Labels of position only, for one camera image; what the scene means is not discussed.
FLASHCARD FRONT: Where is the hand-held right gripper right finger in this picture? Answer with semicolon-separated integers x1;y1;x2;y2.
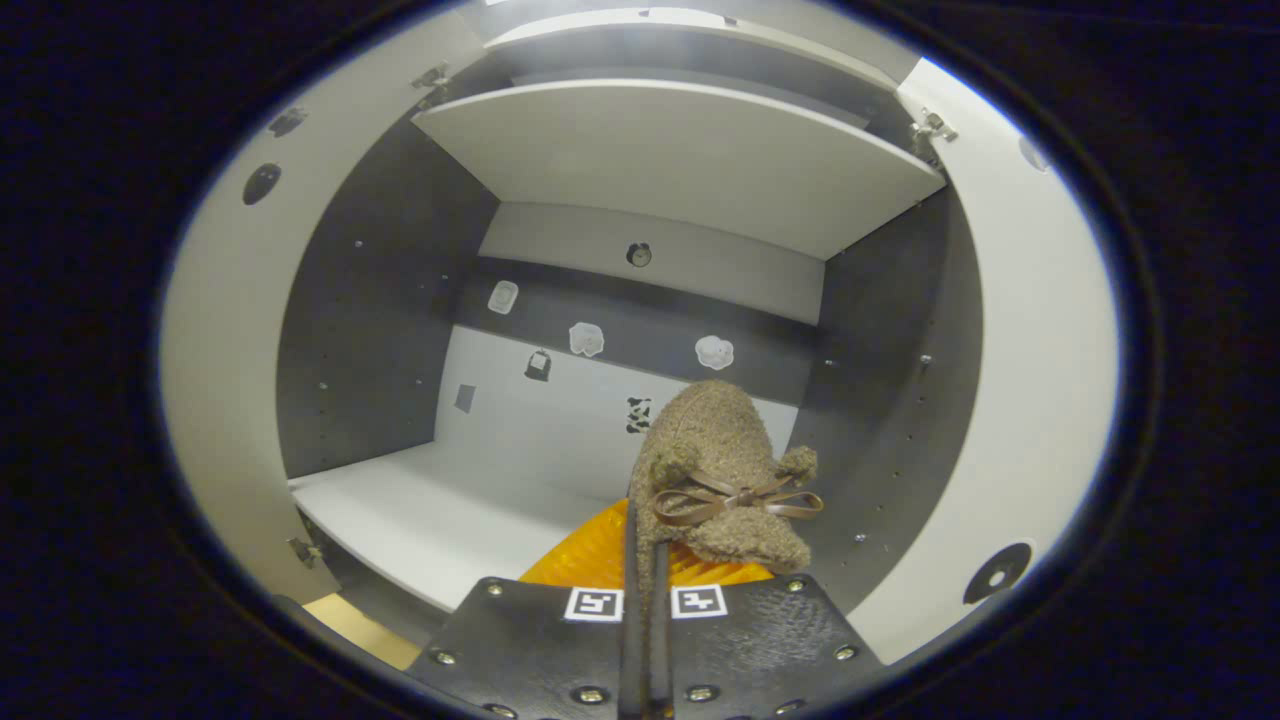
648;540;888;720

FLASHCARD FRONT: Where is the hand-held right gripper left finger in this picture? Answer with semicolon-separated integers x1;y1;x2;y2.
405;495;649;720

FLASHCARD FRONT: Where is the brown fuzzy shoe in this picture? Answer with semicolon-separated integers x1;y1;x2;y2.
628;380;826;576

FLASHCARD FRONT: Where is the white and grey shoe cabinet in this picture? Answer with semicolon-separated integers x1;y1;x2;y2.
272;0;989;651

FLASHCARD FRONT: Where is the cat sticker white cabinet door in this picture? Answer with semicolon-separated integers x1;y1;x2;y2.
850;55;1121;666

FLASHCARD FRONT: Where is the camera sticker white cabinet door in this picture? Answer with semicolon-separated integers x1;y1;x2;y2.
160;10;491;606

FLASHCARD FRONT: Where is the white cabinet shelf board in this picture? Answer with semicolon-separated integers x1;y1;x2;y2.
412;80;946;261
288;440;641;614

